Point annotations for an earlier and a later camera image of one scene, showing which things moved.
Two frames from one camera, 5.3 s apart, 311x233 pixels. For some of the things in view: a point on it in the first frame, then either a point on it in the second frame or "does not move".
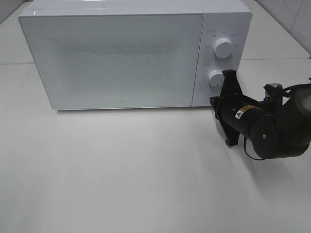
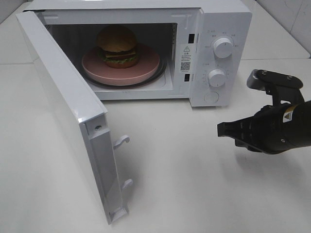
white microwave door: x=103 y=60 to x=79 y=114
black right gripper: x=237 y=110 to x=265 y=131
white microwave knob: x=223 y=47 does not move
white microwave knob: x=215 y=78 does not move
